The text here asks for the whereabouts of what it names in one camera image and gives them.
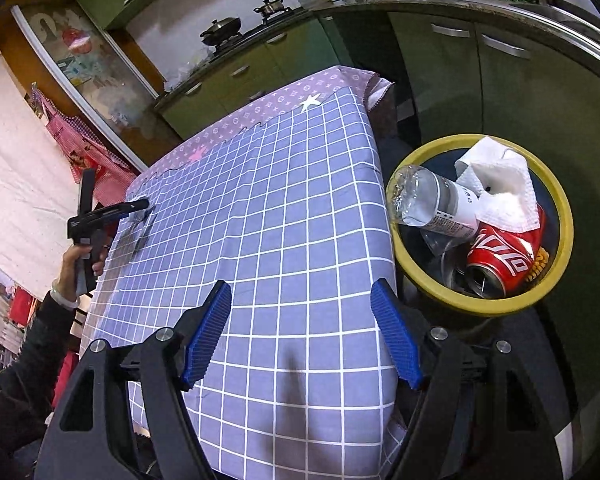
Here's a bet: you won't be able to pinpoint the small steel pot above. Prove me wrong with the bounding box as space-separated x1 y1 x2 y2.
253 0 291 21

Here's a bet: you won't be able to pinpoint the left forearm black sleeve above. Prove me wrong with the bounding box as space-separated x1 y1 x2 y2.
0 289 76 479

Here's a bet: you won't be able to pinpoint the black wok with lid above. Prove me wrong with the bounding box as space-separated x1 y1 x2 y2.
200 18 242 47

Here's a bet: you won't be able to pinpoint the clear plastic bottle white label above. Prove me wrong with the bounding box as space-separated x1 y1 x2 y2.
387 165 479 240

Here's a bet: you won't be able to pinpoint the yellow rimmed dark trash bin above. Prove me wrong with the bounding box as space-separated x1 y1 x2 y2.
386 134 573 318

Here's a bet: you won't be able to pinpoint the white tissue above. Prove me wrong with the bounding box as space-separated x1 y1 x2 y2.
454 136 540 233

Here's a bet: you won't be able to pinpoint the green kitchen cabinets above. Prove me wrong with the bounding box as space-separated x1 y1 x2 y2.
151 0 600 461

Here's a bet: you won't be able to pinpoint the red checkered apron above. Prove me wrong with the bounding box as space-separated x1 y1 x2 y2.
29 84 135 206

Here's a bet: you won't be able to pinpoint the red cola can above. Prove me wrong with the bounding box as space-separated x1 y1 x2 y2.
465 206 550 299

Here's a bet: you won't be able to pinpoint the blue checkered tablecloth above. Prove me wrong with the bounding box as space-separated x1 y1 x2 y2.
83 66 401 479

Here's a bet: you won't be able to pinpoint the left hand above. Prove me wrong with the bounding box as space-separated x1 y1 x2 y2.
52 245 92 304

